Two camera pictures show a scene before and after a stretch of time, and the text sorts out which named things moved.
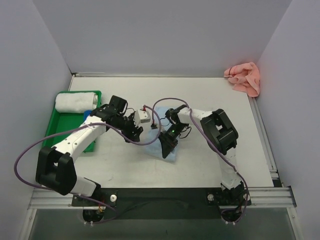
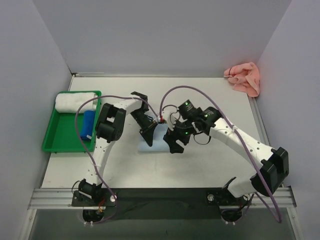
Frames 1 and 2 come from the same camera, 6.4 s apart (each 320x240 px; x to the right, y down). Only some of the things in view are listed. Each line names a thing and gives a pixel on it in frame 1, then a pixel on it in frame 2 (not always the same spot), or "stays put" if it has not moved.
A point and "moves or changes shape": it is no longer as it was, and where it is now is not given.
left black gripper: (132, 128) -> (149, 127)
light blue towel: (155, 149) moves or changes shape
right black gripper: (170, 139) -> (175, 136)
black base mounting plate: (164, 203) stays put
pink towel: (245, 77) stays put
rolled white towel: (75, 102) stays put
